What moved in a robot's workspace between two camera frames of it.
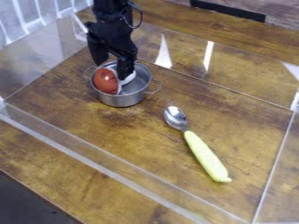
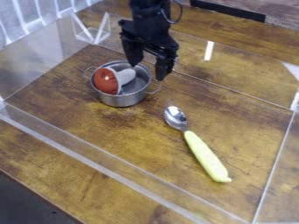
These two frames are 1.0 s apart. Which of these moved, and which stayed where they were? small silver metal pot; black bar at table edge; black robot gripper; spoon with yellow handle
Moved: black robot gripper
Stayed: black bar at table edge; spoon with yellow handle; small silver metal pot
